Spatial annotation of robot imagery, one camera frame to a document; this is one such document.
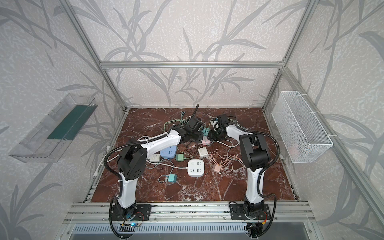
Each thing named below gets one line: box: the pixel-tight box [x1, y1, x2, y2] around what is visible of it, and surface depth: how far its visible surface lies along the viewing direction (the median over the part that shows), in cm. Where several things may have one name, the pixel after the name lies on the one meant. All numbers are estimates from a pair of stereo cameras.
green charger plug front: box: [175, 153, 185, 162], surface depth 93 cm
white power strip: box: [187, 159, 205, 178], surface depth 88 cm
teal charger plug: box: [168, 174, 177, 183], surface depth 84 cm
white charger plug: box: [198, 147, 209, 159], surface depth 95 cm
